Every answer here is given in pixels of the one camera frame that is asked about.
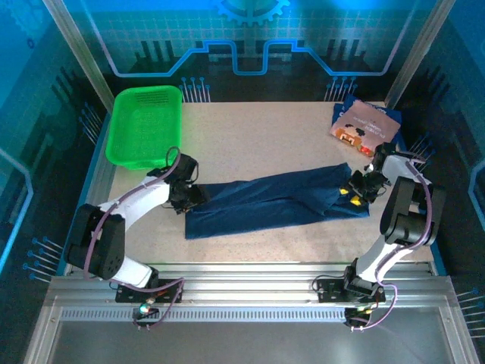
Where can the aluminium frame rail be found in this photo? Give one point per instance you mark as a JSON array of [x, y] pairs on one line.
[[246, 288]]

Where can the dark blue t-shirt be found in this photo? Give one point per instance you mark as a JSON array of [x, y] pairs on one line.
[[265, 204]]

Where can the blue table side rail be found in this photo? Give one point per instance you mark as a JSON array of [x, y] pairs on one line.
[[94, 151]]

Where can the small board with LED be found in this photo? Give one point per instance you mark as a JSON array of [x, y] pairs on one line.
[[146, 310], [360, 311]]

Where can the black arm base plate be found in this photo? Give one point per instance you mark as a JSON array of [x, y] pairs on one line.
[[170, 294], [329, 290]]

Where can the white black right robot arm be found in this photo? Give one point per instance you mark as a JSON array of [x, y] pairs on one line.
[[409, 223]]

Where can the green plastic basket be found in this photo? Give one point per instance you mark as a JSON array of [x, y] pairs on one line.
[[132, 117]]

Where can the aluminium corner post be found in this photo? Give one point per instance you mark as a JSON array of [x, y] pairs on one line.
[[417, 57], [81, 57]]

